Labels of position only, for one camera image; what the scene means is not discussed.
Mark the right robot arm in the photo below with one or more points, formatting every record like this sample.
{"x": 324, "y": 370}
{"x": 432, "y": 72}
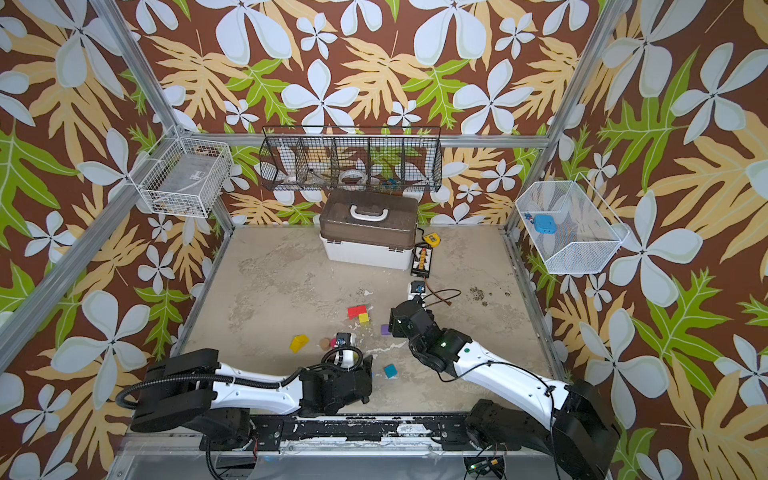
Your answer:
{"x": 571, "y": 422}

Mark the yellow wedge block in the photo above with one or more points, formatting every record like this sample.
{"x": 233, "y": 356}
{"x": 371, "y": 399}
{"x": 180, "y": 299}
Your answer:
{"x": 298, "y": 342}

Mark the white mesh basket right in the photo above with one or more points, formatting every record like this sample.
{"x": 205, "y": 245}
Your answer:
{"x": 589, "y": 232}

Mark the blue object in basket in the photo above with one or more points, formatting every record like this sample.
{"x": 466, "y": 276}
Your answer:
{"x": 544, "y": 224}

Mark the black wire basket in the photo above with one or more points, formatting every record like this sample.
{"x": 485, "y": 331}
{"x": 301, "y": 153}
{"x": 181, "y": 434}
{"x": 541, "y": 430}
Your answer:
{"x": 385, "y": 159}

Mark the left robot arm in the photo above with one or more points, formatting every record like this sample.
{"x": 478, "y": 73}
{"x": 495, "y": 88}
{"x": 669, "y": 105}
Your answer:
{"x": 180, "y": 390}

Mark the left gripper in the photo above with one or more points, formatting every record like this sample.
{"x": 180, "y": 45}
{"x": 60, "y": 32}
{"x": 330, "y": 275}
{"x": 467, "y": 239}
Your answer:
{"x": 367, "y": 370}

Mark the white wire basket left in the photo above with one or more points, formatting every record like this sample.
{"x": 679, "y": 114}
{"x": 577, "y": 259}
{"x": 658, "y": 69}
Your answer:
{"x": 185, "y": 176}

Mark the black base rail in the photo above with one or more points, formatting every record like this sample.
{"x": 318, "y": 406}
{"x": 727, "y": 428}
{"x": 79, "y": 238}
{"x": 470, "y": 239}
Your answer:
{"x": 443, "y": 432}

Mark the black battery holder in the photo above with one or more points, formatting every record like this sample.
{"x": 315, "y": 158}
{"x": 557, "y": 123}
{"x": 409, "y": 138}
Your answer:
{"x": 421, "y": 261}

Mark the red rectangular block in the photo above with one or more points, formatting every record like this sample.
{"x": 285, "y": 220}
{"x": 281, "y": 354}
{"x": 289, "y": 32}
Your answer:
{"x": 356, "y": 311}

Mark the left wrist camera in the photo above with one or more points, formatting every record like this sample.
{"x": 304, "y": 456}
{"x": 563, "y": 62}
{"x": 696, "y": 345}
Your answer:
{"x": 344, "y": 357}

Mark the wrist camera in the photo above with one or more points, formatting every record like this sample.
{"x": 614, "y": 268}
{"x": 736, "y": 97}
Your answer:
{"x": 417, "y": 288}
{"x": 344, "y": 357}

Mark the brown lid storage box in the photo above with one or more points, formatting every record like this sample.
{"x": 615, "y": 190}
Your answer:
{"x": 369, "y": 228}

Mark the teal cube block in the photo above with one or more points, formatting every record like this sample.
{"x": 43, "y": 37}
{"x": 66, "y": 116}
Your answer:
{"x": 390, "y": 371}

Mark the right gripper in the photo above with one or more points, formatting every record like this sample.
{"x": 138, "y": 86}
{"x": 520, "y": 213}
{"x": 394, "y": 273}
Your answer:
{"x": 405, "y": 313}

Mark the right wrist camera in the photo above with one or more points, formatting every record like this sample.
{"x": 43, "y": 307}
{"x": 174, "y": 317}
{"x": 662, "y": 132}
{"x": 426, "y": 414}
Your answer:
{"x": 417, "y": 288}

